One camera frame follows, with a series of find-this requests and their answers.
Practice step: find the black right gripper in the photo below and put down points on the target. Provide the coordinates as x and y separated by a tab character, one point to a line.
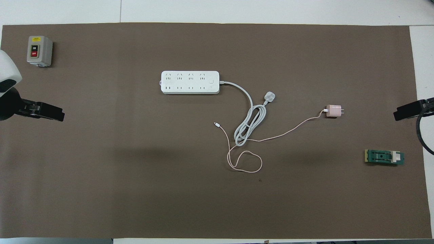
428	106

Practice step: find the pink charger adapter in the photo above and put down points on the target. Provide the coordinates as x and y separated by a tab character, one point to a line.
334	111

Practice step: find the green knife switch yellow base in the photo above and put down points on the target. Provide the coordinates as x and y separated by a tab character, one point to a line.
383	157

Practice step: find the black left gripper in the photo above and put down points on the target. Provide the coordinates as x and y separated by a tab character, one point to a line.
13	105

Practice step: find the brown table mat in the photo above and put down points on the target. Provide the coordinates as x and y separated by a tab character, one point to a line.
135	169

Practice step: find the grey on off switch box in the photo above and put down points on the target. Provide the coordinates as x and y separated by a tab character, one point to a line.
39	51

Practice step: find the white power strip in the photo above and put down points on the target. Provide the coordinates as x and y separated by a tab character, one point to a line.
190	82

